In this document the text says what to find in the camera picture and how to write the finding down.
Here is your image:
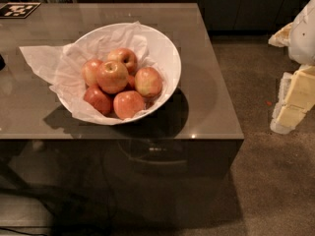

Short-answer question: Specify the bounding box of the white bowl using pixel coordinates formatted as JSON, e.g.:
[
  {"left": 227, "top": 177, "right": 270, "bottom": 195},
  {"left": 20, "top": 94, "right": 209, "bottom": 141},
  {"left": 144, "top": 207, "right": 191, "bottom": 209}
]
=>
[{"left": 56, "top": 22, "right": 182, "bottom": 126}]

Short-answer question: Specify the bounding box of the red apple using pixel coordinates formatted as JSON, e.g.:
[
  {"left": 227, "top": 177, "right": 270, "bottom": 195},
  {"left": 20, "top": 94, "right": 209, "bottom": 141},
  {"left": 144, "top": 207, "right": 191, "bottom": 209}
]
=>
[
  {"left": 135, "top": 67, "right": 162, "bottom": 98},
  {"left": 96, "top": 61, "right": 129, "bottom": 94},
  {"left": 107, "top": 48, "right": 138, "bottom": 74},
  {"left": 113, "top": 90, "right": 145, "bottom": 120},
  {"left": 81, "top": 59, "right": 102, "bottom": 87},
  {"left": 84, "top": 86, "right": 112, "bottom": 115}
]

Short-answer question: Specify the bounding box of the white tissue paper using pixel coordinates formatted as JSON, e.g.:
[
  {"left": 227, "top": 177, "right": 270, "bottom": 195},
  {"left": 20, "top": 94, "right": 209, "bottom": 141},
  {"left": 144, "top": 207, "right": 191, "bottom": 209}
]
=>
[{"left": 19, "top": 21, "right": 171, "bottom": 126}]

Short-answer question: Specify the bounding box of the black cable on floor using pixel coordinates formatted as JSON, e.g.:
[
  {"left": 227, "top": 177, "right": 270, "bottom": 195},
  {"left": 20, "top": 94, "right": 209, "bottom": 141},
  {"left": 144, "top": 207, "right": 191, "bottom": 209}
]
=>
[{"left": 0, "top": 226, "right": 47, "bottom": 236}]

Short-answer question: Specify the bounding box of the black white fiducial marker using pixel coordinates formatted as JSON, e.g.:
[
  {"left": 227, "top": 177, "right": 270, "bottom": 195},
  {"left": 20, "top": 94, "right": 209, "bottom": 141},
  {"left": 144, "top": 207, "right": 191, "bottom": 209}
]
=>
[{"left": 0, "top": 2, "right": 39, "bottom": 19}]

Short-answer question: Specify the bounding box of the dark object at left edge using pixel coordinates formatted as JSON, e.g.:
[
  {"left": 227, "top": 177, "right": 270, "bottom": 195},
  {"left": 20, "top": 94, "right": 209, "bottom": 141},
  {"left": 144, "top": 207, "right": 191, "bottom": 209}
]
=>
[{"left": 0, "top": 54, "right": 6, "bottom": 71}]

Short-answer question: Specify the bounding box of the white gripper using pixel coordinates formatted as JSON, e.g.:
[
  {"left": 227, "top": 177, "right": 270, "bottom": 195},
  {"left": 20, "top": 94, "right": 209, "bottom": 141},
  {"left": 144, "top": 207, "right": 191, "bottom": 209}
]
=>
[{"left": 268, "top": 0, "right": 315, "bottom": 135}]

